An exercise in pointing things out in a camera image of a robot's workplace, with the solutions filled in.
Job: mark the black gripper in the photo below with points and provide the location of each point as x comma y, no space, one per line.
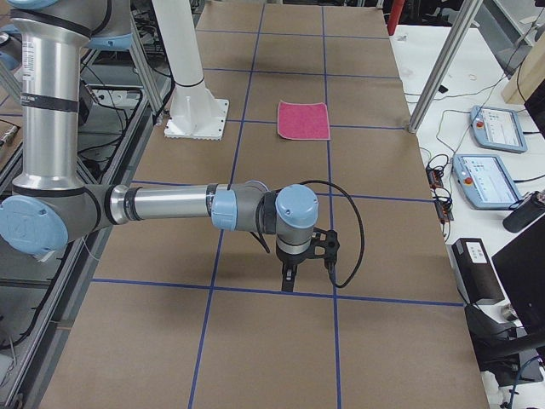
290,259

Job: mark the pink and grey towel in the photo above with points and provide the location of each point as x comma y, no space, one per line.
303,122

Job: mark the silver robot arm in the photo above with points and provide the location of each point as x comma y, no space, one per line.
53,35

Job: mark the black box with label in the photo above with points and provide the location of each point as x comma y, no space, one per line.
478,276

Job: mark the near teach pendant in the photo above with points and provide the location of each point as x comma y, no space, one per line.
485,181

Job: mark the teach pendant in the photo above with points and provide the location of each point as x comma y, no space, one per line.
497,129
485,181

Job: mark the black monitor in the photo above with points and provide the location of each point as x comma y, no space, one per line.
520,268

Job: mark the far teach pendant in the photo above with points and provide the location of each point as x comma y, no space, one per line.
497,129

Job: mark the black water bottle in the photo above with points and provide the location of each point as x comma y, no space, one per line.
526,213

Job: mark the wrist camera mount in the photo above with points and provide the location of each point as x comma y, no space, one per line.
325,245

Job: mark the aluminium side frame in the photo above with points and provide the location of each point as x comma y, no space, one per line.
43,289

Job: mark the aluminium frame post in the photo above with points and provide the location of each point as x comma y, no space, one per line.
446,55

